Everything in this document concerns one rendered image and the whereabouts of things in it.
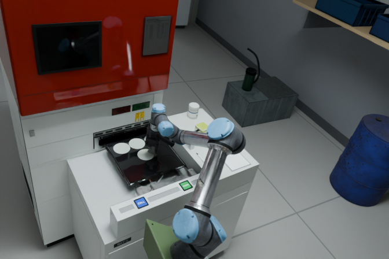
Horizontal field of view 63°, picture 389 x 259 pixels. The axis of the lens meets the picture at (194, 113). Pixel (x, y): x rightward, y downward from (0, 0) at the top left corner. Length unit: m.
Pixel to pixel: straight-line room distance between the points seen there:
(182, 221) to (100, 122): 0.90
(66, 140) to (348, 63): 3.20
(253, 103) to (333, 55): 1.15
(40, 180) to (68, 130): 0.37
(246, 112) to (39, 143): 2.49
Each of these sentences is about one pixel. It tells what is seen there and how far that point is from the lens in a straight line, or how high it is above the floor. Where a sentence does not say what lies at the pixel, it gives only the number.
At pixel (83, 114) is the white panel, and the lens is 1.89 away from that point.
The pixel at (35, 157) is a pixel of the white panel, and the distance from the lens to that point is 2.00.
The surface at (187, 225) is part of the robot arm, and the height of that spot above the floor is 1.20.
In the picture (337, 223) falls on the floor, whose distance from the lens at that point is 3.33.
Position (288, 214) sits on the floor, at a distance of 3.15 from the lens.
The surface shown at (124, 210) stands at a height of 0.96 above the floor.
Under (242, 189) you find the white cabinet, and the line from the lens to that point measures 2.08.
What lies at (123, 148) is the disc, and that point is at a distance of 2.00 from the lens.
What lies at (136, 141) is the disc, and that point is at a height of 0.90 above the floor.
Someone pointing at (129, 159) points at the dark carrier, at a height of 0.90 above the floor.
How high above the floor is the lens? 2.24
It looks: 34 degrees down
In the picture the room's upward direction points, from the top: 11 degrees clockwise
